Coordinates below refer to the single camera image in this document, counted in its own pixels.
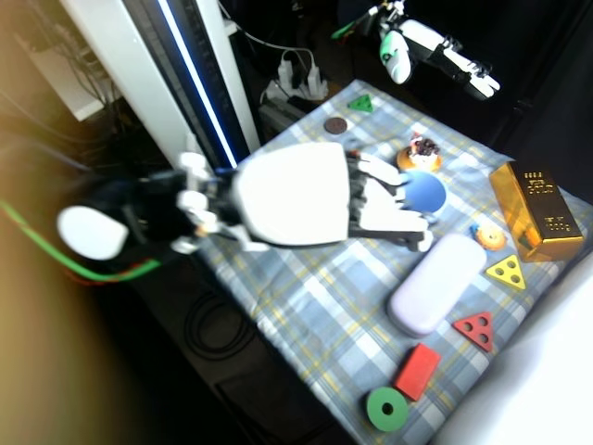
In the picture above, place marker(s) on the cupcake with dark berries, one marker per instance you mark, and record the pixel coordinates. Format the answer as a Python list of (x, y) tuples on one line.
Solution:
[(419, 155)]

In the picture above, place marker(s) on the blue cup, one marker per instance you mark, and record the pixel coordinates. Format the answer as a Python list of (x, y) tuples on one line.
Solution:
[(428, 192)]

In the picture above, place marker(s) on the grey electronic box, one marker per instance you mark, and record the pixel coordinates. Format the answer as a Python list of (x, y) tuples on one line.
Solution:
[(278, 118)]

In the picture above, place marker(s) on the brown sandwich cookie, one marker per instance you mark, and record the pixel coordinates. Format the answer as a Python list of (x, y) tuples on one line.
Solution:
[(335, 125)]

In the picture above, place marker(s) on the blue plaid tablecloth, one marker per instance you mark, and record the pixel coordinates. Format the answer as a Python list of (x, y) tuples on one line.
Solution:
[(324, 296)]

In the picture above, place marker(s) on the green triangle block with holes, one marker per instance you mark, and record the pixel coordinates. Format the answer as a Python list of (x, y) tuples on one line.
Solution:
[(359, 105)]

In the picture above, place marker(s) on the white power strip with plugs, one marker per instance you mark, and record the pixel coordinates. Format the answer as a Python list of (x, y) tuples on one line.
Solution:
[(310, 83)]

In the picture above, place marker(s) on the lavender glasses case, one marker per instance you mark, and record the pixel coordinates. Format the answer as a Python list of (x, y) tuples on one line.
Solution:
[(435, 283)]

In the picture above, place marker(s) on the round swirl biscuit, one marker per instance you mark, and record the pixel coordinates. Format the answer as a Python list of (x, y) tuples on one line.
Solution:
[(492, 238)]

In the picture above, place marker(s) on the white column with blue stripe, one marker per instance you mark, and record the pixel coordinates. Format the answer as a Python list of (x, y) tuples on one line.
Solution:
[(139, 69)]

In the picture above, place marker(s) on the red rectangular block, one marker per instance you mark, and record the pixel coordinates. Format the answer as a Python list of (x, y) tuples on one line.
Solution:
[(417, 371)]

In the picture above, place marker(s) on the yellow triangle block with holes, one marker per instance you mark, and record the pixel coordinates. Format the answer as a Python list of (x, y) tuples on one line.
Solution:
[(498, 271)]

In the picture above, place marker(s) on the red triangle block with holes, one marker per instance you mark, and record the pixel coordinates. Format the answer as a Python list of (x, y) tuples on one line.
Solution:
[(477, 331)]

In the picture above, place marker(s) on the gold bar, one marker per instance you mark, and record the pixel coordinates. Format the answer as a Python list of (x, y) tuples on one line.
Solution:
[(542, 208)]

